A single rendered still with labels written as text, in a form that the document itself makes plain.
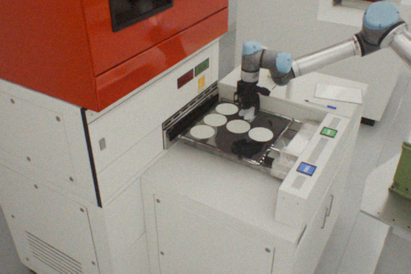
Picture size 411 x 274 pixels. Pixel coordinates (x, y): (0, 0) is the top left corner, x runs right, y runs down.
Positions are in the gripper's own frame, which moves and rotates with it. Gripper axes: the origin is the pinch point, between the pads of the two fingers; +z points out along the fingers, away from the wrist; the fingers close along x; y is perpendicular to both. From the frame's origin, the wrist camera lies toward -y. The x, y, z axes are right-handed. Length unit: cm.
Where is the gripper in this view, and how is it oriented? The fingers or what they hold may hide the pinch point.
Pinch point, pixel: (250, 119)
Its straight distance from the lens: 176.2
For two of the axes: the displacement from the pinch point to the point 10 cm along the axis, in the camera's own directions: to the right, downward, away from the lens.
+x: 5.5, 4.4, -7.1
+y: -8.4, 2.9, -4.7
